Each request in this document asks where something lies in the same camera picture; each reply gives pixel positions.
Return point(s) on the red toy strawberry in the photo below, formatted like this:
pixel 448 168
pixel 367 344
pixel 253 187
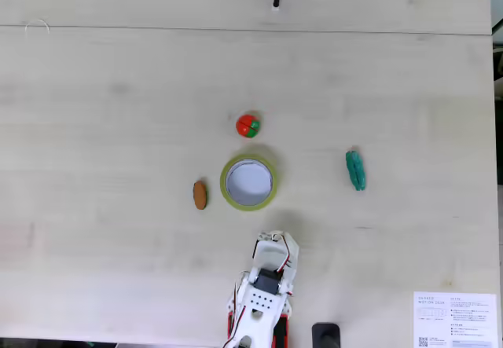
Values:
pixel 245 126

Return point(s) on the yellowish packing tape roll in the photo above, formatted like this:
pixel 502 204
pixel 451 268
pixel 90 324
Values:
pixel 225 191

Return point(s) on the white printed paper sheet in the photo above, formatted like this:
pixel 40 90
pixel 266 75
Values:
pixel 452 320

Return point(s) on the black pole with clamp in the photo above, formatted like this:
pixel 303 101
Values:
pixel 326 336

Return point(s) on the green toy cucumber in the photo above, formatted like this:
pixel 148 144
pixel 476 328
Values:
pixel 356 169

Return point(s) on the brown toy hamburger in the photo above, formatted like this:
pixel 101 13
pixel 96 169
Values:
pixel 200 195

